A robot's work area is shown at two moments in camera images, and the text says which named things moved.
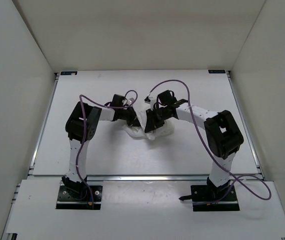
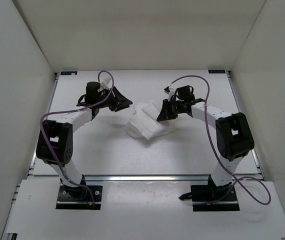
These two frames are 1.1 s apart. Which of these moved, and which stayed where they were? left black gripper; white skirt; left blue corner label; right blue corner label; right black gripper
Moved: left black gripper; right black gripper
Stayed: white skirt; right blue corner label; left blue corner label
